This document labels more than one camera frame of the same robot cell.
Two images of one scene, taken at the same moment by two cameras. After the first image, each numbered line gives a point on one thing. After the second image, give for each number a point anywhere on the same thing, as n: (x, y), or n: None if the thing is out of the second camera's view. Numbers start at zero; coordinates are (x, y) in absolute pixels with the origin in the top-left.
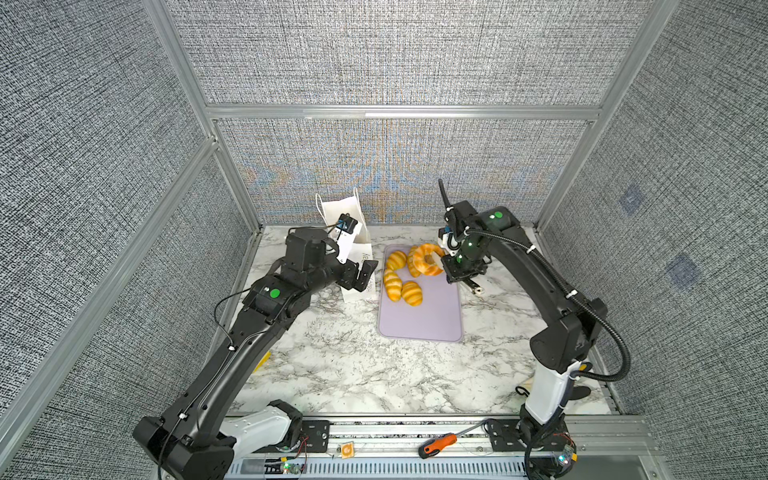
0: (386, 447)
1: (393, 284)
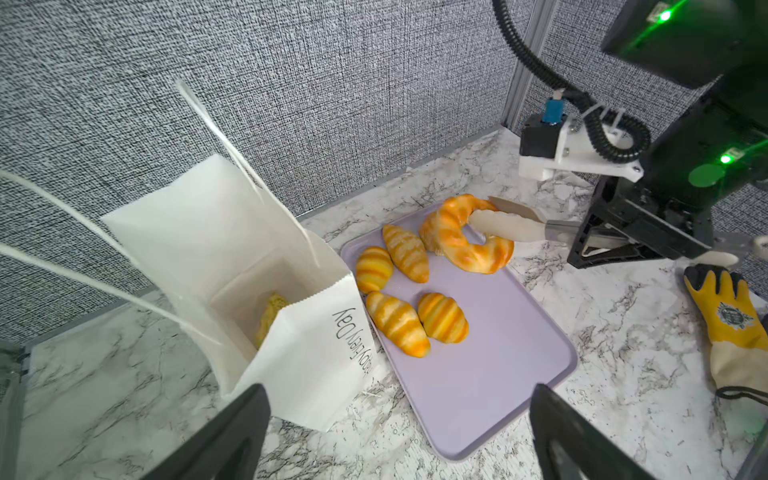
0: None
1: (400, 323)
